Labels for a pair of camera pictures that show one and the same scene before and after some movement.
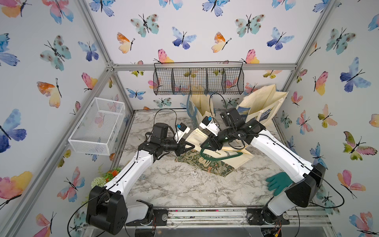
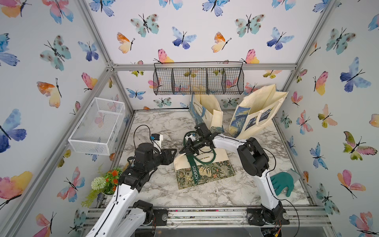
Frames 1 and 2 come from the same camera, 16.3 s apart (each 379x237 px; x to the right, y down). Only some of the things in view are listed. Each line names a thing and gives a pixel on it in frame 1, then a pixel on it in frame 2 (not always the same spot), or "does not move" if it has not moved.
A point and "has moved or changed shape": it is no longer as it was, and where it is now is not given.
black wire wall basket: [198, 78] does not move
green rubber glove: [278, 182] does not move
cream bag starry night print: [261, 104] does not move
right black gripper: [213, 142] -> [189, 147]
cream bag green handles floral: [219, 162] has moved or changed shape
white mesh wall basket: [95, 132] does not move
